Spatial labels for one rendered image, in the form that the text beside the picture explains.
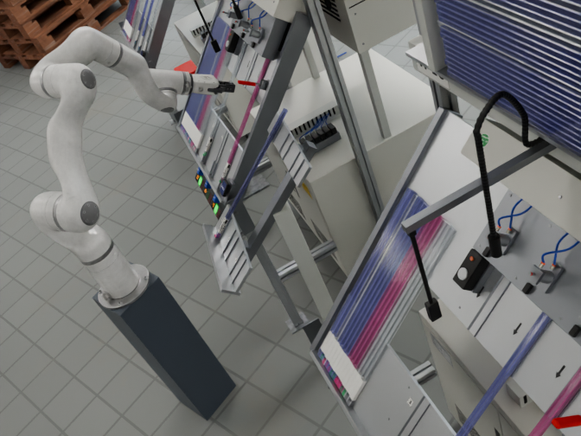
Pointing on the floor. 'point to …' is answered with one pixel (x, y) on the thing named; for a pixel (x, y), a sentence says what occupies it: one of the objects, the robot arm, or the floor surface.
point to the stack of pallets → (46, 26)
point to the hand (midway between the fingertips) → (228, 86)
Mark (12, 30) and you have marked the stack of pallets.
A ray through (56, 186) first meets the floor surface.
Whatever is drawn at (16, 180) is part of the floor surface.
